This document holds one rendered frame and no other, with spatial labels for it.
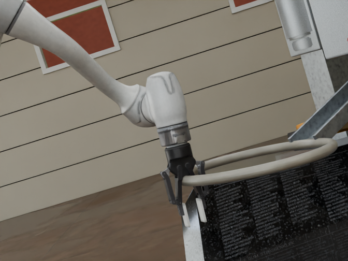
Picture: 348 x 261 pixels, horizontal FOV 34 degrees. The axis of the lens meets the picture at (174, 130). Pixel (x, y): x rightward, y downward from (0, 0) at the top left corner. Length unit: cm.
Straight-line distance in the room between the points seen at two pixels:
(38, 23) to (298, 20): 162
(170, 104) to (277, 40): 673
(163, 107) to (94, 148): 686
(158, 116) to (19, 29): 43
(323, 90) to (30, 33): 178
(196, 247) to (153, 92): 67
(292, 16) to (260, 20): 538
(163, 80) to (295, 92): 675
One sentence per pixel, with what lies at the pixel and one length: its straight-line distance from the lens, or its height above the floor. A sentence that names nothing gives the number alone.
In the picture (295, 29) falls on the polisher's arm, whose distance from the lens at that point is 288.
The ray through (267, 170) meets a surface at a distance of 149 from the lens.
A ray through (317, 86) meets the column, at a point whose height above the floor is 97.
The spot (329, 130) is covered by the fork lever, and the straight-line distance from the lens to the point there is 187.
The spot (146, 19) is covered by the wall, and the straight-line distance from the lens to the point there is 826.
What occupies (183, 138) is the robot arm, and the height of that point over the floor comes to 105.
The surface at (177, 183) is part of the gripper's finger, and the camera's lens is 162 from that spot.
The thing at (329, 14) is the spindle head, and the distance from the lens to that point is 212.
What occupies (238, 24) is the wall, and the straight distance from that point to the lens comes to 822.
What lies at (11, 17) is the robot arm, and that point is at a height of 149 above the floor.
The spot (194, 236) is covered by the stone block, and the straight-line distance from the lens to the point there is 205.
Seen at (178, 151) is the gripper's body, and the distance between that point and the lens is 159.
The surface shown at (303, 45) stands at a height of 119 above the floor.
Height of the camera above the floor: 121
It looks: 5 degrees down
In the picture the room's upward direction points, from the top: 17 degrees counter-clockwise
